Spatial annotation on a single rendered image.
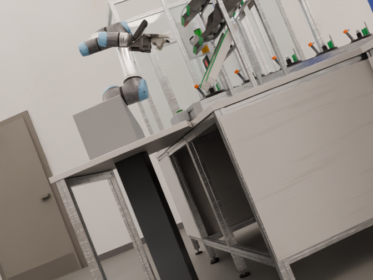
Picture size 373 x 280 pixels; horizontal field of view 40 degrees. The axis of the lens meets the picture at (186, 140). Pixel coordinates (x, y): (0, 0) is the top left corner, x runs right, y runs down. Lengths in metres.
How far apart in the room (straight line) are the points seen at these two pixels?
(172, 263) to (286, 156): 0.95
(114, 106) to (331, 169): 1.18
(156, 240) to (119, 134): 0.59
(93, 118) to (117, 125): 0.14
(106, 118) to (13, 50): 4.54
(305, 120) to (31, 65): 5.28
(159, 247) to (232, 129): 0.92
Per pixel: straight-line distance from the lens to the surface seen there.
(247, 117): 2.13
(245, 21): 4.25
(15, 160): 7.03
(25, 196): 6.99
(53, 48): 6.98
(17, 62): 7.15
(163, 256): 2.76
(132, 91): 2.89
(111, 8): 3.84
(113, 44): 2.66
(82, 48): 2.78
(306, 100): 2.23
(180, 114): 2.81
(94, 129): 2.77
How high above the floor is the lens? 0.64
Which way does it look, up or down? 3 degrees up
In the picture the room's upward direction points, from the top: 22 degrees counter-clockwise
